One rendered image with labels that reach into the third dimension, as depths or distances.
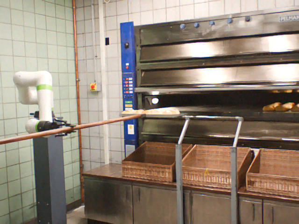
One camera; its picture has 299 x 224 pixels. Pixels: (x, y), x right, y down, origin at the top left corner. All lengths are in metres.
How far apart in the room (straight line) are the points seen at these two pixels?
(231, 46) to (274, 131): 0.88
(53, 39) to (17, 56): 0.55
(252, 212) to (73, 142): 2.29
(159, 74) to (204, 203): 1.43
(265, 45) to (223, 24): 0.45
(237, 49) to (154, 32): 0.91
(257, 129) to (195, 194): 0.85
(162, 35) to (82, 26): 1.06
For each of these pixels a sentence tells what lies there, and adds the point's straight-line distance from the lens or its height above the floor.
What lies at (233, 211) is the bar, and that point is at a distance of 3.02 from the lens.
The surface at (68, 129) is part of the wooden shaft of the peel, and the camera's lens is 2.36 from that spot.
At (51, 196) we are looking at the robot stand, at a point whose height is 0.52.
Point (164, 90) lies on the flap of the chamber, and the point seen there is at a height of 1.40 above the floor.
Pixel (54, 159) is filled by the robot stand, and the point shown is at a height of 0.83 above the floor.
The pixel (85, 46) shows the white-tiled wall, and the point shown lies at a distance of 4.33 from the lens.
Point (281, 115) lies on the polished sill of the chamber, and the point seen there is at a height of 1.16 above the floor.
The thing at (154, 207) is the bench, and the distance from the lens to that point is 3.38.
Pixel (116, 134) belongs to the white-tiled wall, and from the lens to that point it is 4.10.
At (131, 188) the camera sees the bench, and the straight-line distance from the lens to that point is 3.45.
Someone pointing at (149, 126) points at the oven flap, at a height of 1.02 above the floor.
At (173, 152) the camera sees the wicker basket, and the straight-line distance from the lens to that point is 3.69.
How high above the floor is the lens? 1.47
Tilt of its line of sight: 4 degrees down
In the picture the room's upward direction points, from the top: 2 degrees counter-clockwise
